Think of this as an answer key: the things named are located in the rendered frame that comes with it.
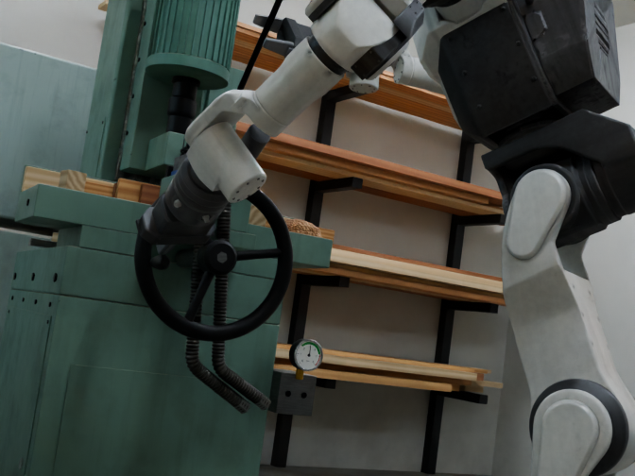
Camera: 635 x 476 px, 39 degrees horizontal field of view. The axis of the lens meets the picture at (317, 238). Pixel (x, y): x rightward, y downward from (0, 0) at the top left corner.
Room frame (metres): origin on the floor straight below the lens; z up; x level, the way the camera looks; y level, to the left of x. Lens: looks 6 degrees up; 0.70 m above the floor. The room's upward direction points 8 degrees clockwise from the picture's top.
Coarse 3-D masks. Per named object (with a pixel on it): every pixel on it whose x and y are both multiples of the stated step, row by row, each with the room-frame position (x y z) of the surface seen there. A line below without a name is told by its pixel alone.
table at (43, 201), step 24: (24, 192) 1.71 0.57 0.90; (48, 192) 1.58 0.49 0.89; (72, 192) 1.60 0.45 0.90; (24, 216) 1.66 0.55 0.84; (48, 216) 1.59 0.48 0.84; (72, 216) 1.61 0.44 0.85; (96, 216) 1.62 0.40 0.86; (120, 216) 1.64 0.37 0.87; (240, 240) 1.65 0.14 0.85; (264, 240) 1.77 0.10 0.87; (312, 240) 1.82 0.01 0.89; (312, 264) 1.83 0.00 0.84
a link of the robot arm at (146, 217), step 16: (176, 192) 1.29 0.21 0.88; (160, 208) 1.34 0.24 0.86; (176, 208) 1.30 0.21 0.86; (192, 208) 1.29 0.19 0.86; (224, 208) 1.32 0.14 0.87; (144, 224) 1.35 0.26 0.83; (160, 224) 1.34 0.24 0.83; (176, 224) 1.34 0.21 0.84; (192, 224) 1.32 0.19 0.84; (208, 224) 1.33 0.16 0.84; (160, 240) 1.36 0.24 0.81; (176, 240) 1.38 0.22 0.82; (192, 240) 1.39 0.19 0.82
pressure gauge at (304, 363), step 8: (296, 344) 1.76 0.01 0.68; (304, 344) 1.76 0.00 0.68; (312, 344) 1.77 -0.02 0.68; (296, 352) 1.75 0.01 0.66; (304, 352) 1.76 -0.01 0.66; (312, 352) 1.77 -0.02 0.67; (320, 352) 1.78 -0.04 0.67; (296, 360) 1.75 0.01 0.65; (304, 360) 1.76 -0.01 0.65; (312, 360) 1.77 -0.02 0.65; (320, 360) 1.77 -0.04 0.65; (304, 368) 1.76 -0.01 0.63; (312, 368) 1.77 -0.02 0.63; (296, 376) 1.78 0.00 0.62
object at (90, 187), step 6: (90, 186) 1.77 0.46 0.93; (96, 186) 1.77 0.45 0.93; (102, 186) 1.78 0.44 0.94; (108, 186) 1.78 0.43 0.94; (90, 192) 1.77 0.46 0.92; (96, 192) 1.78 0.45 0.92; (102, 192) 1.78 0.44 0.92; (108, 192) 1.79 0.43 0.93; (318, 228) 2.00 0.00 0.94; (324, 234) 2.01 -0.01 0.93; (330, 234) 2.01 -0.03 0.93
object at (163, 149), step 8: (160, 136) 1.84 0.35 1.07; (168, 136) 1.79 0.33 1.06; (176, 136) 1.80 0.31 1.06; (184, 136) 1.81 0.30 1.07; (152, 144) 1.88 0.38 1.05; (160, 144) 1.83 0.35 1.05; (168, 144) 1.79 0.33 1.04; (176, 144) 1.80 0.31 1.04; (184, 144) 1.81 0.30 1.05; (152, 152) 1.88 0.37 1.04; (160, 152) 1.83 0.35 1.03; (168, 152) 1.79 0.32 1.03; (176, 152) 1.80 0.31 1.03; (152, 160) 1.87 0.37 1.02; (160, 160) 1.82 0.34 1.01; (168, 160) 1.80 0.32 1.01; (152, 168) 1.87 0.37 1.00; (160, 168) 1.85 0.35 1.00
